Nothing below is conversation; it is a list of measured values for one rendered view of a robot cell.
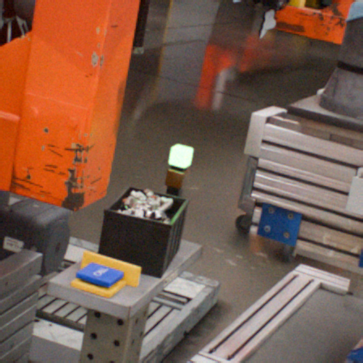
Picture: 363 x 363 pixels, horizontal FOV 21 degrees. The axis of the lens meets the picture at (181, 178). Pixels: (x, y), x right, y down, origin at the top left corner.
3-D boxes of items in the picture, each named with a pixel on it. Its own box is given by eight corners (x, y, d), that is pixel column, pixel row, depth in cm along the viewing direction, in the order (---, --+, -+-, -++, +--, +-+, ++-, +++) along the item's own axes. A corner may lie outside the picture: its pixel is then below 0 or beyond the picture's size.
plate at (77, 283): (87, 274, 190) (88, 269, 190) (125, 285, 188) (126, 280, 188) (70, 286, 183) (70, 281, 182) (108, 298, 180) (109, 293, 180)
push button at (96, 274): (90, 271, 189) (91, 261, 189) (122, 282, 187) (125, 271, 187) (74, 283, 183) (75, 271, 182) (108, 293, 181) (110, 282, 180)
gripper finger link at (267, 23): (267, 38, 306) (273, 9, 305) (257, 37, 311) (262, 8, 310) (275, 40, 307) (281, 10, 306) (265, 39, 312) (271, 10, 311)
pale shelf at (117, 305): (131, 237, 224) (134, 224, 223) (200, 258, 219) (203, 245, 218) (44, 295, 184) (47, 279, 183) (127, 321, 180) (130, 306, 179)
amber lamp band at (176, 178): (169, 181, 218) (172, 164, 217) (186, 186, 217) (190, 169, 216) (164, 185, 215) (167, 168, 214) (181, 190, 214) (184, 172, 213)
